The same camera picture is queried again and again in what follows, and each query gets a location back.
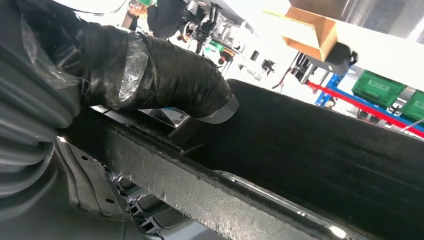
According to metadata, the blue and red storage rack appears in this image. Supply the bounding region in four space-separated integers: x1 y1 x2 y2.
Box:
306 64 424 139

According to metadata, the green plastic crate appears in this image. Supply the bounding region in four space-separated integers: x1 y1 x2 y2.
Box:
399 90 424 123
351 69 408 110

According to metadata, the person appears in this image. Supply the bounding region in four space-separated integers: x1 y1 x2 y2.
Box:
120 0 188 39

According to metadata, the brown cardboard box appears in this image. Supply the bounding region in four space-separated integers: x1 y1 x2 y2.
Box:
263 5 339 63

